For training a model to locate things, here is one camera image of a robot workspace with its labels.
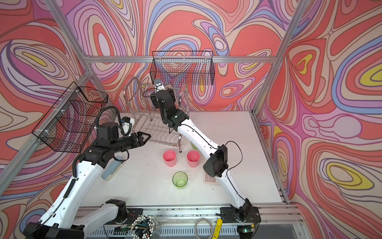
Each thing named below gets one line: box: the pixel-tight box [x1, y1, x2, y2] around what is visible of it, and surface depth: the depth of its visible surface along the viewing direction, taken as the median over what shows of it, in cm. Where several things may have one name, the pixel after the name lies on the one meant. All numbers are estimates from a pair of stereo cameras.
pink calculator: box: [203, 170, 221, 185], surface depth 86 cm
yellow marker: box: [211, 218, 223, 239], surface depth 70 cm
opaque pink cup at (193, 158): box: [187, 150, 201, 168], surface depth 88 cm
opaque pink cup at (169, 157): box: [162, 149, 177, 168], surface depth 91 cm
